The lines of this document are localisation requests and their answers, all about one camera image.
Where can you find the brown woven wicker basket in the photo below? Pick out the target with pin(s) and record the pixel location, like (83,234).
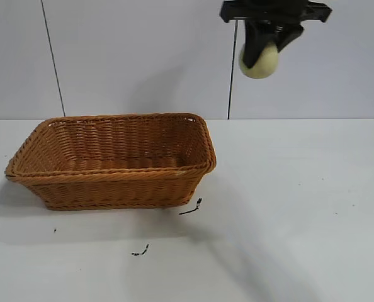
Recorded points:
(111,188)

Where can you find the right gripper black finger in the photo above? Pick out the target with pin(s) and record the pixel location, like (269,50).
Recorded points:
(291,36)
(255,41)

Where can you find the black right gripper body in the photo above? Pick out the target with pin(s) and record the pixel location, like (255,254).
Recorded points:
(269,11)

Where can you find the pale yellow egg yolk pastry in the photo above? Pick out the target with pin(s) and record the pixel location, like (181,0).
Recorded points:
(265,65)

